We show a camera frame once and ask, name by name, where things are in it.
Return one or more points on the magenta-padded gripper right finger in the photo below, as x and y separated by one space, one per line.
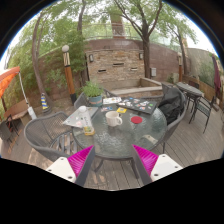
146 159

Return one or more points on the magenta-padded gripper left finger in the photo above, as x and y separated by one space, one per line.
80 160

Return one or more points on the clear white-capped drink bottle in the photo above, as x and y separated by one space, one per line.
87 125

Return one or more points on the round glass patio table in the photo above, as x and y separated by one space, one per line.
116 140

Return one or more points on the silver laptop with stickers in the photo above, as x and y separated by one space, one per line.
74 120

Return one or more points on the flat round red coaster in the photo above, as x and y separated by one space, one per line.
136 119

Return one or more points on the grey mesh metal armchair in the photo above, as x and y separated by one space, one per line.
81 100
46 131
178 116

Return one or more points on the white ribbed mug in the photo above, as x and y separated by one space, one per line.
112 118

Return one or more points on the small yellow card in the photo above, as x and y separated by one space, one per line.
121 110

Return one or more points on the black laptop with stickers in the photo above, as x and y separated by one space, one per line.
136 104

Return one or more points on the small colourful sticker card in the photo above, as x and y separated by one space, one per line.
106 108

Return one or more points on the black backpack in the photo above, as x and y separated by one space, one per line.
170 103

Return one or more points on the blue yellow striped cone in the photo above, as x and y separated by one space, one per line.
44 102

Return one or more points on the green plant in teal pot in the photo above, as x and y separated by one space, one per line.
93 91

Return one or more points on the black metal patio chair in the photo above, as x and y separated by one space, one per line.
203 108

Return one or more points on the dark round patio table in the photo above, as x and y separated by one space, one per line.
189 89

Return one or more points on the wooden bench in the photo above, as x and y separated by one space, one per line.
15 110

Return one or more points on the closed maroon patio umbrella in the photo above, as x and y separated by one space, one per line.
217 76

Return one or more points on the orange canopy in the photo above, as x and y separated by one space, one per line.
7 78

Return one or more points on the wooden globe-topped lamp post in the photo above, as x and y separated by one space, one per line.
69 76

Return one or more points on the grey wall utility box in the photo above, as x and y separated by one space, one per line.
153 72

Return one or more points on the black wall lantern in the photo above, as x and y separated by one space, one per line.
91 58
141 56

